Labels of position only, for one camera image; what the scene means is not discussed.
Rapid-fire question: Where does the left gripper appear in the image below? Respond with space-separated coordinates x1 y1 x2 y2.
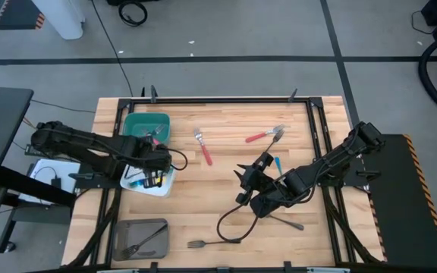
125 143 174 190

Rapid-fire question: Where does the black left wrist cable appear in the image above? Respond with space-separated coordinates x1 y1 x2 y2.
163 146 189 171

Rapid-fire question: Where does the black table frame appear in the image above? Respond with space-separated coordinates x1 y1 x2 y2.
64 86 385 273

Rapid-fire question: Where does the red-handled silver fork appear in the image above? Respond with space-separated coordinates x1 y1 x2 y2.
149 124 166 146
244 124 286 144
193 127 214 167

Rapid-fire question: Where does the black power adapter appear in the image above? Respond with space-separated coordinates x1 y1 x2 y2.
49 166 63 189

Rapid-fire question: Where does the white pillar base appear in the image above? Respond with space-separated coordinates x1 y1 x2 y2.
32 0 86 41

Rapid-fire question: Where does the black metal fork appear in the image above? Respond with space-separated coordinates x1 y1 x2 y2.
264 130 285 153
121 223 169 261
187 238 241 249
266 214 305 231

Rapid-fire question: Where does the black platform with hazard stripes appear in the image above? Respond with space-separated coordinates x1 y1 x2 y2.
362 133 437 269

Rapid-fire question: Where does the black coiled cable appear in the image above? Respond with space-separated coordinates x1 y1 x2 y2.
118 0 149 27

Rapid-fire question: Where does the teal plastic bin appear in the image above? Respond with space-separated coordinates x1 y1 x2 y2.
121 111 172 147

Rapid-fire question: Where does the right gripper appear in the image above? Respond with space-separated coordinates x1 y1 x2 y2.
232 150 288 206

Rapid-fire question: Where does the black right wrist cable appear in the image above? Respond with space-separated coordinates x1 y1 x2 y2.
216 202 260 244

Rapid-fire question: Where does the black mat with hazard stripes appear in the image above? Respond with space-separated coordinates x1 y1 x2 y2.
0 0 47 31

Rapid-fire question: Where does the white plastic bin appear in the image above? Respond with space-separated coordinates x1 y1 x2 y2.
119 162 177 198

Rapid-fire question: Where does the black power brick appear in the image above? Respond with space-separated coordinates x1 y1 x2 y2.
24 143 49 157

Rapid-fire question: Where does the black floor cable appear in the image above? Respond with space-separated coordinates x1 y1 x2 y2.
89 0 135 98

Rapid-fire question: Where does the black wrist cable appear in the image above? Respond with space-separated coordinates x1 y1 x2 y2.
163 146 189 171
216 202 260 244

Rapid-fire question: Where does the grey plastic tray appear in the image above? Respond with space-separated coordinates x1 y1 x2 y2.
112 218 171 262

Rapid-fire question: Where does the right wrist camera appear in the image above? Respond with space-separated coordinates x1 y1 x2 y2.
248 193 281 220

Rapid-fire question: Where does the white box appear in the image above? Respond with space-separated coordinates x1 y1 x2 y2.
17 158 82 206

